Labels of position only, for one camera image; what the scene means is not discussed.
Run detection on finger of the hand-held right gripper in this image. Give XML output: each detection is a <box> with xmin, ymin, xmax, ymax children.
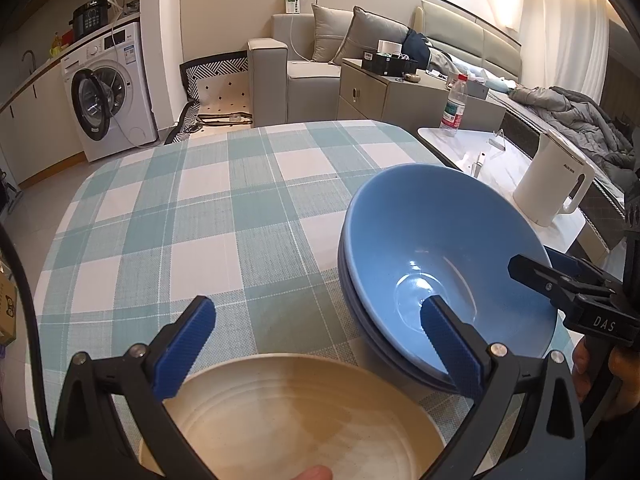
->
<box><xmin>507</xmin><ymin>254</ymin><xmax>615</xmax><ymax>312</ymax></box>
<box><xmin>544</xmin><ymin>246</ymin><xmax>626</xmax><ymax>293</ymax></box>

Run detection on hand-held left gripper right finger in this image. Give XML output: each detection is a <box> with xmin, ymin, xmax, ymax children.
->
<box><xmin>420</xmin><ymin>296</ymin><xmax>586</xmax><ymax>480</ymax></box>

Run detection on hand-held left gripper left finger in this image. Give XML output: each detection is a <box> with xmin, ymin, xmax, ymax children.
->
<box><xmin>50</xmin><ymin>295</ymin><xmax>218</xmax><ymax>480</ymax></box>

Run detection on large cream plate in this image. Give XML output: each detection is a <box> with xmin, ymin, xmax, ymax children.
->
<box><xmin>139</xmin><ymin>353</ymin><xmax>447</xmax><ymax>480</ymax></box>

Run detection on person's right hand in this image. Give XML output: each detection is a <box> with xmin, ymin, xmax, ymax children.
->
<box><xmin>571</xmin><ymin>336</ymin><xmax>640</xmax><ymax>423</ymax></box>

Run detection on person's left hand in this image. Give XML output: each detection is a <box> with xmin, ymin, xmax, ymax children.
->
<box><xmin>287</xmin><ymin>465</ymin><xmax>333</xmax><ymax>480</ymax></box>

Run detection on white electric kettle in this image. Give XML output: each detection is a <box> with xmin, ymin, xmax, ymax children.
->
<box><xmin>512</xmin><ymin>129</ymin><xmax>596</xmax><ymax>227</ymax></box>

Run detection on teal checked tablecloth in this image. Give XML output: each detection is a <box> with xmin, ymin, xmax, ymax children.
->
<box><xmin>31</xmin><ymin>120</ymin><xmax>576</xmax><ymax>480</ymax></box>

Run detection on grey blanket on bed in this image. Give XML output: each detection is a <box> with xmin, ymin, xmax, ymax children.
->
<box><xmin>507</xmin><ymin>85</ymin><xmax>638</xmax><ymax>181</ymax></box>

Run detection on white marble side table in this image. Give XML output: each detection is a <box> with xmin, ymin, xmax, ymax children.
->
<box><xmin>417</xmin><ymin>125</ymin><xmax>587</xmax><ymax>253</ymax></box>

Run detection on cardboard box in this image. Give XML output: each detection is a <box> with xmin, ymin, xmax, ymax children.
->
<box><xmin>0</xmin><ymin>255</ymin><xmax>18</xmax><ymax>346</ymax></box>

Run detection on clear water bottle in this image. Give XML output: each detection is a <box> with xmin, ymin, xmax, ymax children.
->
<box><xmin>439</xmin><ymin>73</ymin><xmax>468</xmax><ymax>137</ymax></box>

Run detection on white curtain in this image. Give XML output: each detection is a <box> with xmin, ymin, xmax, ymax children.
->
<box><xmin>520</xmin><ymin>0</ymin><xmax>611</xmax><ymax>106</ymax></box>

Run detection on grey bedside cabinet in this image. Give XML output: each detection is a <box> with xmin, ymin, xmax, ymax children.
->
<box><xmin>336</xmin><ymin>57</ymin><xmax>506</xmax><ymax>136</ymax></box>

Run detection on beige bed headboard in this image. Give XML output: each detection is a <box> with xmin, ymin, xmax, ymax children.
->
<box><xmin>415</xmin><ymin>0</ymin><xmax>523</xmax><ymax>81</ymax></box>

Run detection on white washing machine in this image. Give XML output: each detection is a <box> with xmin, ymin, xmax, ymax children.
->
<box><xmin>61</xmin><ymin>21</ymin><xmax>160</xmax><ymax>163</ymax></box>

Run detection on black and white rug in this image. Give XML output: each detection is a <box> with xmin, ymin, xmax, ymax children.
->
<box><xmin>165</xmin><ymin>51</ymin><xmax>256</xmax><ymax>146</ymax></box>

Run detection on dark blue garment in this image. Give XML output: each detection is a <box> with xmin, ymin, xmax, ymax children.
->
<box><xmin>402</xmin><ymin>29</ymin><xmax>432</xmax><ymax>68</ymax></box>

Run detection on black tray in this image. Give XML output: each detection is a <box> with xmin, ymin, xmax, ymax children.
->
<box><xmin>361</xmin><ymin>50</ymin><xmax>418</xmax><ymax>75</ymax></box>

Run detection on kitchen base cabinets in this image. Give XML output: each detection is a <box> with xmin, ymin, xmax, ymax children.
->
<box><xmin>0</xmin><ymin>60</ymin><xmax>83</xmax><ymax>186</ymax></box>

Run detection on grey sofa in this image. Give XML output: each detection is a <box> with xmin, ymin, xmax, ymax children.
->
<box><xmin>247</xmin><ymin>12</ymin><xmax>381</xmax><ymax>128</ymax></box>

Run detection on grey cushion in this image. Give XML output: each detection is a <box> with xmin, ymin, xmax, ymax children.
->
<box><xmin>332</xmin><ymin>6</ymin><xmax>410</xmax><ymax>67</ymax></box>
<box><xmin>311</xmin><ymin>3</ymin><xmax>356</xmax><ymax>63</ymax></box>

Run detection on black pressure cooker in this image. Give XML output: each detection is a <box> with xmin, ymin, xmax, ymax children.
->
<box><xmin>72</xmin><ymin>0</ymin><xmax>111</xmax><ymax>40</ymax></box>

